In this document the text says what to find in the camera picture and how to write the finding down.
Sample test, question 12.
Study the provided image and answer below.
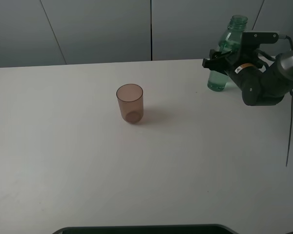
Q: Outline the green transparent plastic bottle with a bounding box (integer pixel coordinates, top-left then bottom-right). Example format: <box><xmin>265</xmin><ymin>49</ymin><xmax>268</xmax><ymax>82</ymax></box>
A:
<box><xmin>207</xmin><ymin>15</ymin><xmax>248</xmax><ymax>92</ymax></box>

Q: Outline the pink translucent plastic cup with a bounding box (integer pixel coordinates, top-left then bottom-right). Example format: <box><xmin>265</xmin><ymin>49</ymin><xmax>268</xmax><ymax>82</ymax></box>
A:
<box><xmin>116</xmin><ymin>84</ymin><xmax>144</xmax><ymax>124</ymax></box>

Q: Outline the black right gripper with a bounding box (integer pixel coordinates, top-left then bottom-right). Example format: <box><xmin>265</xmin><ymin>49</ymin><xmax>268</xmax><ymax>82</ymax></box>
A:
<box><xmin>202</xmin><ymin>49</ymin><xmax>268</xmax><ymax>106</ymax></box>

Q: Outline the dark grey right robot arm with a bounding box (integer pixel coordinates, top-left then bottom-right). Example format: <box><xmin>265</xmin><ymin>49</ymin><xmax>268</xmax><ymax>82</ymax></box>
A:
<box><xmin>202</xmin><ymin>46</ymin><xmax>293</xmax><ymax>106</ymax></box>

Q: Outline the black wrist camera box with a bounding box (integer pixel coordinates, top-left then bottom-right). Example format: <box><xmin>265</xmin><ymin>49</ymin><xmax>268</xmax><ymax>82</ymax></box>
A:
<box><xmin>240</xmin><ymin>31</ymin><xmax>279</xmax><ymax>55</ymax></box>

